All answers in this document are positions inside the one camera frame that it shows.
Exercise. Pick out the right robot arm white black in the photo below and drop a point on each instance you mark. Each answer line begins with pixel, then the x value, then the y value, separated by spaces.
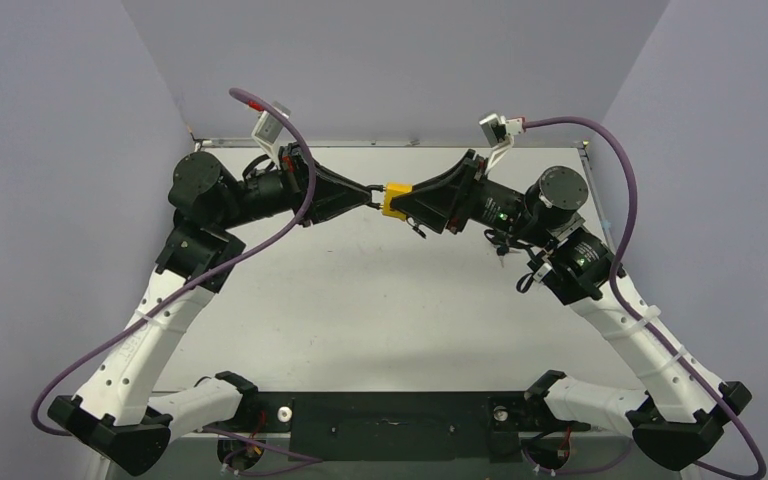
pixel 681 409

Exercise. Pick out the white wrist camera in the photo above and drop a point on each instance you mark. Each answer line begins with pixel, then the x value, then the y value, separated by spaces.
pixel 266 132
pixel 500 133

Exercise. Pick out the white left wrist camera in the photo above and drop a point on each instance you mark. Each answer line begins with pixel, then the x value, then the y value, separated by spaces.
pixel 266 132

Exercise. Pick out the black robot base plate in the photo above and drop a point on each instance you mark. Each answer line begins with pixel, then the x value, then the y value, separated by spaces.
pixel 399 426

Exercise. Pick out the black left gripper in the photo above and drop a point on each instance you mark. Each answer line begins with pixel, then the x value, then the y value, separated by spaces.
pixel 333 196

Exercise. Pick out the silver key bunch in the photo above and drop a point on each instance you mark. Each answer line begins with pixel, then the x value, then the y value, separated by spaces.
pixel 416 227

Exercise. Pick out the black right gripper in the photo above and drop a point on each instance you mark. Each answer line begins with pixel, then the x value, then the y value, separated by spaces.
pixel 466 192

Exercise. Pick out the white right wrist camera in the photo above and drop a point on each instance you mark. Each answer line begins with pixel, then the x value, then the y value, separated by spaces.
pixel 500 133

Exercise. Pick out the yellow Opel padlock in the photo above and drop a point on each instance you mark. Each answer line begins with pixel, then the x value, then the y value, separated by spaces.
pixel 390 191

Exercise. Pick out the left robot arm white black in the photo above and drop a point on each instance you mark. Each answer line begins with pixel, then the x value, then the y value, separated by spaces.
pixel 116 412

